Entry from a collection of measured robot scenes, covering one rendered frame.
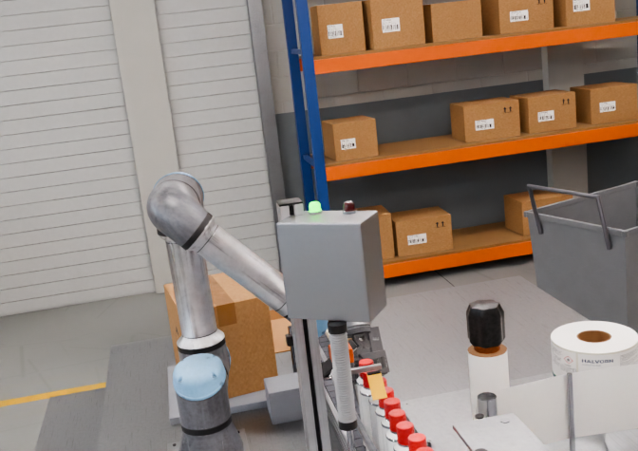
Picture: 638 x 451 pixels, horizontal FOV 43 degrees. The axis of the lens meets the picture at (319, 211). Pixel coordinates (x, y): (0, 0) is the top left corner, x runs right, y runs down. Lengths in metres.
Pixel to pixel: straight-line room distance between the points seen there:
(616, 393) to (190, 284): 0.97
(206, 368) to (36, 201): 4.41
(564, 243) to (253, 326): 2.17
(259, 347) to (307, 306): 0.76
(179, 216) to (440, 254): 4.12
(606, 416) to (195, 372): 0.89
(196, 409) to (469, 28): 4.25
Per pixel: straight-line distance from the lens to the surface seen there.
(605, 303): 4.05
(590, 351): 2.01
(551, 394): 1.80
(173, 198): 1.78
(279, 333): 2.77
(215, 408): 1.89
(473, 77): 6.53
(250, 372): 2.31
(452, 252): 5.79
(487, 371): 1.89
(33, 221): 6.22
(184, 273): 1.93
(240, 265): 1.79
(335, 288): 1.51
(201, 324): 1.97
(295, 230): 1.50
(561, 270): 4.17
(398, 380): 2.35
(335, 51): 5.47
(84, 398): 2.57
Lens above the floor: 1.83
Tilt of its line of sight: 13 degrees down
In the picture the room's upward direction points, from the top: 6 degrees counter-clockwise
